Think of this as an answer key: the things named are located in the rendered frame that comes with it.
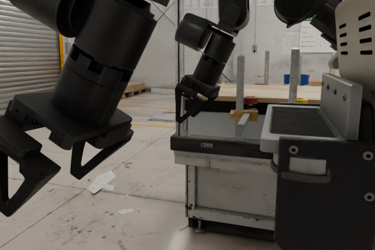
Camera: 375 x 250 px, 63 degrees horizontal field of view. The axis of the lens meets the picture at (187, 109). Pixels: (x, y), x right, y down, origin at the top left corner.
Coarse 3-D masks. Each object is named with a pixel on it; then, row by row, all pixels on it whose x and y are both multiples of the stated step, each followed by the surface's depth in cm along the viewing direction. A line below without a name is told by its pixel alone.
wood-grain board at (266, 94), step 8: (224, 88) 215; (232, 88) 215; (248, 88) 215; (256, 88) 215; (264, 88) 215; (272, 88) 215; (280, 88) 215; (288, 88) 215; (304, 88) 215; (312, 88) 215; (320, 88) 215; (200, 96) 178; (224, 96) 174; (232, 96) 174; (256, 96) 174; (264, 96) 174; (272, 96) 174; (280, 96) 174; (288, 96) 174; (304, 96) 174; (312, 96) 174; (320, 96) 174
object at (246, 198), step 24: (192, 120) 185; (216, 120) 181; (264, 120) 173; (192, 168) 190; (216, 168) 189; (192, 192) 193; (216, 192) 192; (240, 192) 188; (264, 192) 183; (192, 216) 196; (216, 216) 191; (240, 216) 187; (264, 216) 186
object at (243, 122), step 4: (248, 108) 166; (252, 108) 166; (244, 116) 145; (248, 116) 145; (240, 120) 136; (244, 120) 136; (248, 120) 145; (240, 124) 128; (244, 124) 129; (240, 128) 128; (244, 128) 130
